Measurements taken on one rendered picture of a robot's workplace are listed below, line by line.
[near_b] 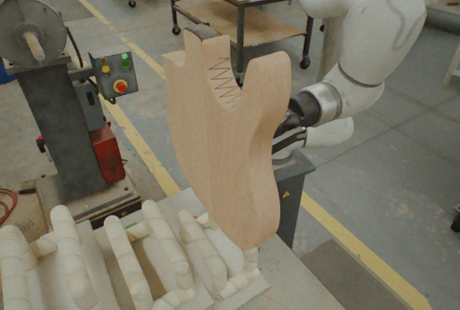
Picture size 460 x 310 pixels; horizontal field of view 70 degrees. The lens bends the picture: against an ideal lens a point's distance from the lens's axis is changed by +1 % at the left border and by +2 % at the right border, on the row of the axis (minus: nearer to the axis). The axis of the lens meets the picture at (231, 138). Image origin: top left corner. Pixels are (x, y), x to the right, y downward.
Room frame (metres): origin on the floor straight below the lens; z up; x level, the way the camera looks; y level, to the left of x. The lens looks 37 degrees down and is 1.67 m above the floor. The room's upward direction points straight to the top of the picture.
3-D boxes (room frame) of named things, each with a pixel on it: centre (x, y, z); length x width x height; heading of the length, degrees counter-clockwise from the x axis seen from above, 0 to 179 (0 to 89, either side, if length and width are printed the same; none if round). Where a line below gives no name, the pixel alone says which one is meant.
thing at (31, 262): (0.36, 0.39, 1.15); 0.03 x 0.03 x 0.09
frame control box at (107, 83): (1.40, 0.59, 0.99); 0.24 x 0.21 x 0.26; 33
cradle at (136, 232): (0.47, 0.22, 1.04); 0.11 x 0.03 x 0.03; 123
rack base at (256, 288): (0.47, 0.04, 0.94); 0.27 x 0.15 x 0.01; 33
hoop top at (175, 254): (0.41, 0.14, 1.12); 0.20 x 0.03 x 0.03; 32
